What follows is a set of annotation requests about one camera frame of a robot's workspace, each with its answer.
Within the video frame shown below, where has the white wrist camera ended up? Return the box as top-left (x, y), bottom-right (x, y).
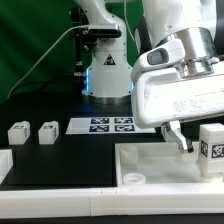
top-left (131, 39), bottom-right (186, 83)

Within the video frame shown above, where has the white sheet with markers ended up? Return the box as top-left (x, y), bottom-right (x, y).
top-left (66, 116), bottom-right (155, 135)

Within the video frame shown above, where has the white front fence bar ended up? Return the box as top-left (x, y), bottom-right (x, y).
top-left (0, 183), bottom-right (224, 219)

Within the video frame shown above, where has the white left fence piece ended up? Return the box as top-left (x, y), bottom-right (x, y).
top-left (0, 149), bottom-right (13, 185)

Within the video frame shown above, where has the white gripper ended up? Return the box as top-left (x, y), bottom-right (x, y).
top-left (131, 71), bottom-right (224, 153)

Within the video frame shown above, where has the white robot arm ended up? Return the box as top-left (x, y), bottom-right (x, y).
top-left (74, 0), bottom-right (224, 152)

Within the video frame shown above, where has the white square tabletop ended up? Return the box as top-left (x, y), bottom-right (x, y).
top-left (115, 142), bottom-right (223, 186)

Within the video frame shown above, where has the white cable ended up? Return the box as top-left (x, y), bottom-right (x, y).
top-left (7, 24), bottom-right (90, 100)

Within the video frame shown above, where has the black cable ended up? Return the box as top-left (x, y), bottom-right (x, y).
top-left (9, 73), bottom-right (84, 98)

